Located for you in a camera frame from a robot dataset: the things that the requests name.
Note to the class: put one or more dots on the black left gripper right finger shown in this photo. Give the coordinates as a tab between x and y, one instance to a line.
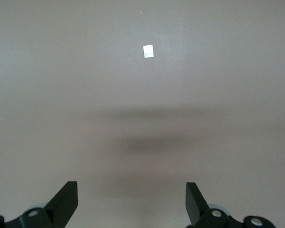
204	221

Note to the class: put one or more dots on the small rectangular sticker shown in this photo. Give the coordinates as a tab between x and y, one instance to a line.
148	51

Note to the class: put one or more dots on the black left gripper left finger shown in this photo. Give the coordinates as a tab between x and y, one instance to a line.
59	206

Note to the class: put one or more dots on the brown table cover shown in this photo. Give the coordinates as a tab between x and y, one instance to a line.
85	95

